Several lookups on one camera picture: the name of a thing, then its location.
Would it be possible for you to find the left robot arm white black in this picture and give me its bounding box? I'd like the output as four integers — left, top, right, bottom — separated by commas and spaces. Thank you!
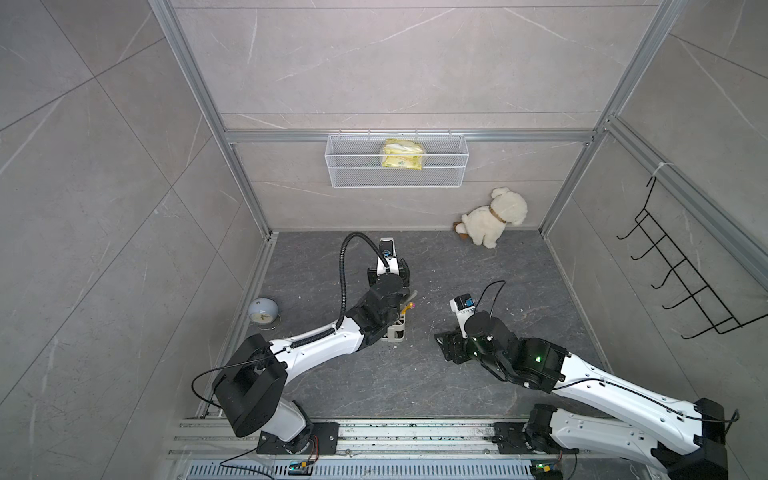
212, 259, 411, 443

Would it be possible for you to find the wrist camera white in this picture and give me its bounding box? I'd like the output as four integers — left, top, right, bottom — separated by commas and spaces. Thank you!
377, 237, 399, 275
449, 293, 476, 339

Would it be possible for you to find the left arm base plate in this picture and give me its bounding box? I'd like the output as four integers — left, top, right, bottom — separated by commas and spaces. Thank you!
256, 422, 340, 456

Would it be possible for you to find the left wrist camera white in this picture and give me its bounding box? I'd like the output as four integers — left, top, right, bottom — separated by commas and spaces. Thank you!
377, 237, 399, 275

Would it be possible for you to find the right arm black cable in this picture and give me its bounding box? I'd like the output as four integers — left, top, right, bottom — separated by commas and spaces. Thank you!
473, 280, 740, 433

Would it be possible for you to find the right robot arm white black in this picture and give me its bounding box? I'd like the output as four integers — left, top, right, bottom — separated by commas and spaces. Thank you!
435, 309, 729, 479

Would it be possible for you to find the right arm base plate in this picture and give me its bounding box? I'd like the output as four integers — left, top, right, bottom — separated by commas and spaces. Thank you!
491, 422, 579, 455

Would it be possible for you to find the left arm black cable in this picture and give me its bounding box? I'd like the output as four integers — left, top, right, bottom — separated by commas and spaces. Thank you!
335, 232, 388, 331

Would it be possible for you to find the white plush dog toy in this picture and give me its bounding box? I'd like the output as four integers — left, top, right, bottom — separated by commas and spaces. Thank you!
453, 187, 528, 249

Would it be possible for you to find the cream toothbrush holder organizer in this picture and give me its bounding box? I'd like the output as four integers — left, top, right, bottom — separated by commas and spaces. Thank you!
381, 290, 417, 343

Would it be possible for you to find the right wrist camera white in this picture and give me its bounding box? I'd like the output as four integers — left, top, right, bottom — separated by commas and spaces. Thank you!
449, 293, 476, 339

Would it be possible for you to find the yellow toothbrush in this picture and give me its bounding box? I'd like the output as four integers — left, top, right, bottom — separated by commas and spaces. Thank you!
400, 302, 414, 316

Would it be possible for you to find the aluminium mounting rail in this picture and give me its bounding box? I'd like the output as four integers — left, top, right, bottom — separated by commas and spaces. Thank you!
163, 414, 657, 462

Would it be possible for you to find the black wire hook rack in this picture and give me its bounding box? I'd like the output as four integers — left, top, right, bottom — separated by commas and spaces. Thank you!
616, 176, 767, 340

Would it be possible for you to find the yellow wipes packet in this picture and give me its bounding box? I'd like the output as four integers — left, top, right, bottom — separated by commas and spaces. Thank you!
380, 139, 426, 170

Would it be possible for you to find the white wire mesh basket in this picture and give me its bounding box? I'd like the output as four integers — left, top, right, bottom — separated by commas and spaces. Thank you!
325, 134, 469, 189

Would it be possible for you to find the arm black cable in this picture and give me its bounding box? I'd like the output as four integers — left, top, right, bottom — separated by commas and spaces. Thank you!
473, 280, 740, 433
335, 232, 388, 331

